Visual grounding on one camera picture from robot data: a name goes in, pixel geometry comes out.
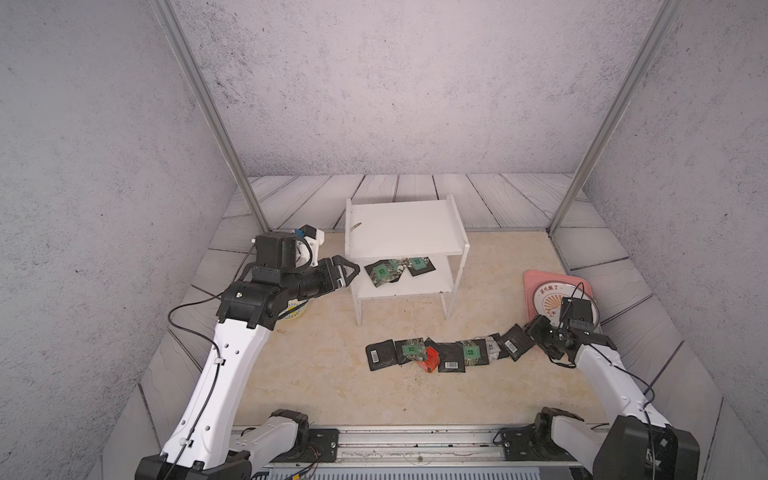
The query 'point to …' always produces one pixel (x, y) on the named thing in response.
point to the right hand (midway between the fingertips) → (534, 329)
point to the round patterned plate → (548, 299)
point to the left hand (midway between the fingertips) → (355, 272)
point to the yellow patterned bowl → (296, 314)
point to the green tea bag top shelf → (414, 349)
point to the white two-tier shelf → (405, 248)
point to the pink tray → (534, 279)
